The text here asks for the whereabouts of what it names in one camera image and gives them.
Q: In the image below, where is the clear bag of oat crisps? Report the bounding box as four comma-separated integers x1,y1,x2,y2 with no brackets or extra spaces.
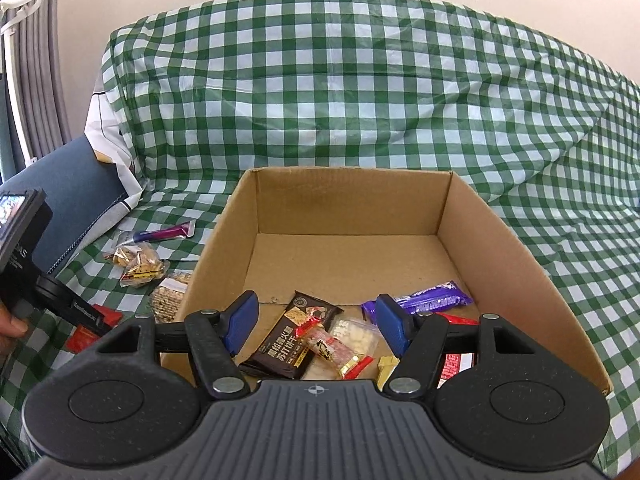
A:
149,272,192,323

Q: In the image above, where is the small red clear candy packet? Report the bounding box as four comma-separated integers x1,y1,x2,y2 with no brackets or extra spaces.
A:
295,316,373,380

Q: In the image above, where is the yellow snack packet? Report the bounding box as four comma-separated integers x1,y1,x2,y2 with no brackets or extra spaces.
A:
375,356,400,391

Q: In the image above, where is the red flat snack packet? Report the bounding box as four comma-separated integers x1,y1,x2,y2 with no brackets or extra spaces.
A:
65,303,124,354

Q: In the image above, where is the clear pale rice cracker bar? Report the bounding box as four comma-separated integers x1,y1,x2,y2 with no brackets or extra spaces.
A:
303,318,381,380

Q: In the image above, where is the red white snack packet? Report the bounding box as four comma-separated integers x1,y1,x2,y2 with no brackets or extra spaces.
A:
438,312,478,387

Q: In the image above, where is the brown cardboard box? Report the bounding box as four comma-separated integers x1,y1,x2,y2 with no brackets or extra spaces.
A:
180,168,613,393

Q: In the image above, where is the purple chocolate bar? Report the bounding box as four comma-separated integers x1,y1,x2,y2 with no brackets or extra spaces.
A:
360,279,475,322

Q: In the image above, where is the person's left hand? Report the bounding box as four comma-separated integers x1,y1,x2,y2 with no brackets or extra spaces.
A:
0,304,29,358

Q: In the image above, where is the dark brown biscuit packet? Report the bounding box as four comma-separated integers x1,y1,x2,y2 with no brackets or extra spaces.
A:
239,292,344,380

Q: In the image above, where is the green white checkered cloth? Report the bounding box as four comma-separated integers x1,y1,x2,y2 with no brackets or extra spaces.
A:
0,0,640,480

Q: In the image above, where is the grey curtain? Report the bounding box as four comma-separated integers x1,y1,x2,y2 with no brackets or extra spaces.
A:
1,0,72,181

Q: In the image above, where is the clear bag of cookies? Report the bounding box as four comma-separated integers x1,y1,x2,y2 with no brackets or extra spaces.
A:
104,242,168,288

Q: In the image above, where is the purple silver snack bar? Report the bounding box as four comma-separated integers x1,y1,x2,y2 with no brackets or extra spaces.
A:
116,220,195,246

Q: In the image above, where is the white printed pillow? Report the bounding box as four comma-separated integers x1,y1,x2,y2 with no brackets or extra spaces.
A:
85,84,143,209

